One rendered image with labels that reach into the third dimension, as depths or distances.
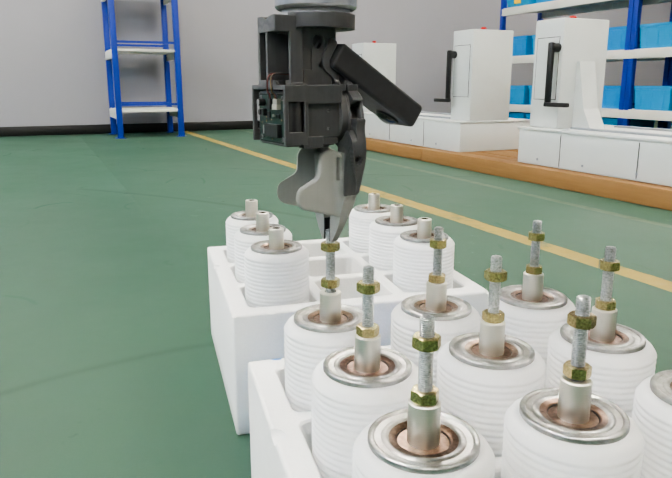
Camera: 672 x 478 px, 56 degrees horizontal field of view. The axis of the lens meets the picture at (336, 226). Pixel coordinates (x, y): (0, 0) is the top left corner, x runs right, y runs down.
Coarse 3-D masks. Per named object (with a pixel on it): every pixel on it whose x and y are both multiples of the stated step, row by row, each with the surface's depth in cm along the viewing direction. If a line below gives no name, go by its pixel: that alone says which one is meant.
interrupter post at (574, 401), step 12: (564, 384) 45; (576, 384) 44; (588, 384) 44; (564, 396) 45; (576, 396) 44; (588, 396) 45; (564, 408) 45; (576, 408) 45; (588, 408) 45; (564, 420) 45; (576, 420) 45; (588, 420) 45
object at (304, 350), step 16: (288, 320) 65; (288, 336) 63; (304, 336) 61; (320, 336) 61; (336, 336) 61; (352, 336) 61; (288, 352) 63; (304, 352) 61; (320, 352) 61; (288, 368) 64; (304, 368) 62; (288, 384) 65; (304, 384) 62; (288, 400) 65; (304, 400) 63
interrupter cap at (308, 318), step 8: (344, 304) 68; (296, 312) 66; (304, 312) 66; (312, 312) 66; (344, 312) 66; (352, 312) 66; (360, 312) 66; (296, 320) 63; (304, 320) 64; (312, 320) 64; (344, 320) 65; (352, 320) 64; (360, 320) 64; (304, 328) 62; (312, 328) 62; (320, 328) 61; (328, 328) 61; (336, 328) 61; (344, 328) 61; (352, 328) 62
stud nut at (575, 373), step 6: (570, 360) 46; (564, 366) 45; (570, 366) 45; (588, 366) 45; (564, 372) 45; (570, 372) 45; (576, 372) 44; (582, 372) 44; (588, 372) 44; (570, 378) 45; (576, 378) 44; (582, 378) 44; (588, 378) 45
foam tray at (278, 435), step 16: (256, 368) 70; (272, 368) 70; (256, 384) 66; (272, 384) 66; (256, 400) 66; (272, 400) 63; (256, 416) 67; (272, 416) 60; (288, 416) 60; (304, 416) 60; (256, 432) 67; (272, 432) 58; (288, 432) 57; (304, 432) 59; (256, 448) 68; (272, 448) 57; (288, 448) 54; (304, 448) 54; (256, 464) 69; (272, 464) 58; (288, 464) 52; (304, 464) 52; (496, 464) 52
